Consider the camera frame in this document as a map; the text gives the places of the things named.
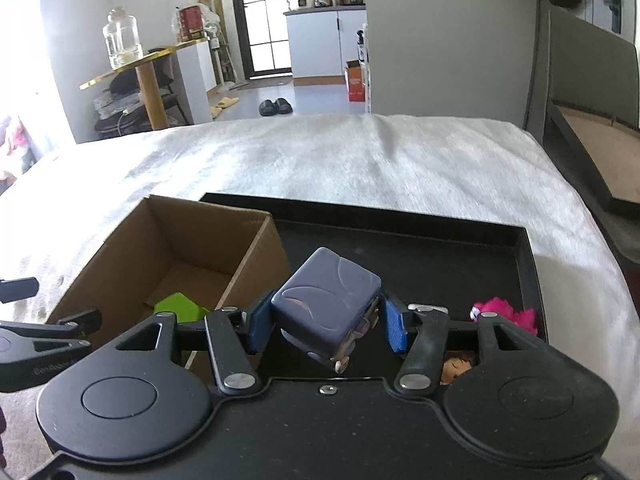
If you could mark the black slipper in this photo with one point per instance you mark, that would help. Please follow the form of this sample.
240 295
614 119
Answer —
283 105
266 108

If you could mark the pink fluffy toy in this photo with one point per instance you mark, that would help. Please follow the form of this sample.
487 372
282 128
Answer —
500 306

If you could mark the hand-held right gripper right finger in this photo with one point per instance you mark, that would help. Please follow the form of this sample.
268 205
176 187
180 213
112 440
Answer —
395 325

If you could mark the small white silver gadget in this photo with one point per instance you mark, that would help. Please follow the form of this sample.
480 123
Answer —
425 306

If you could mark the white kitchen cabinet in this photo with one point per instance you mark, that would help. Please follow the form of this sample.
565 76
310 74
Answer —
315 40

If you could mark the round gold-edged table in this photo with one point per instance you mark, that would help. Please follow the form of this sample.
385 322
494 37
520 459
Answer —
150 95

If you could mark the red canister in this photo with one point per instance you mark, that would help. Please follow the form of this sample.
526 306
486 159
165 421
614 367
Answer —
190 22

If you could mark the brown doormat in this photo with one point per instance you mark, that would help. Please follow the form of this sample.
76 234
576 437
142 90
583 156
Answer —
265 84

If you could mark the purple-grey cube toy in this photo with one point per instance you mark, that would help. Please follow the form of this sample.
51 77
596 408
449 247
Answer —
320 295

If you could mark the brown cardboard box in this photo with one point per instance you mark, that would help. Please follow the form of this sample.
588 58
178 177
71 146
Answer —
190 240

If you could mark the orange cardboard box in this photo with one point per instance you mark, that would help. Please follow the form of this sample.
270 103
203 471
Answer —
355 85

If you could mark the yellow slipper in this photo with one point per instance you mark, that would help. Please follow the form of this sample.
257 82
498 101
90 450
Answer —
226 102
216 113

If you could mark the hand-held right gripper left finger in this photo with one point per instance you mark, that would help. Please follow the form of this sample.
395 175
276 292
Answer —
260 322

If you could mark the white standing fan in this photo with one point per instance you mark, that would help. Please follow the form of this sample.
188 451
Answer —
218 35

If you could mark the green plastic block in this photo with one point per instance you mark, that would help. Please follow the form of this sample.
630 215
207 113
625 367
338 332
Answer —
177 306

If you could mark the spray bottle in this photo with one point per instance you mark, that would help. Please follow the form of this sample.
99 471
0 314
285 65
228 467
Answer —
360 47

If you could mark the small doll head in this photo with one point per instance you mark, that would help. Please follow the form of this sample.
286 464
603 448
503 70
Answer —
456 365

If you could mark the clear glass jar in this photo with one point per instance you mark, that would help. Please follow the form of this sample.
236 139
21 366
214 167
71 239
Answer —
122 40

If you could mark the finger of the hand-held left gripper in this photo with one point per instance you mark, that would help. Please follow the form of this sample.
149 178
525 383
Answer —
20 360
20 290

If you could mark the pink cloth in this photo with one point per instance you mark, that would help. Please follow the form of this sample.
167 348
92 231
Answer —
17 145

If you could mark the black-framed glass door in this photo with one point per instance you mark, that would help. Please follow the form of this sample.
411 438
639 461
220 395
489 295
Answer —
265 25

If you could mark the dark storage bench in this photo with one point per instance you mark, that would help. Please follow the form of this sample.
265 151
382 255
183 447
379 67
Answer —
590 60

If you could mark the black tray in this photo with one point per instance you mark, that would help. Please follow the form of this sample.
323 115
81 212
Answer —
400 255

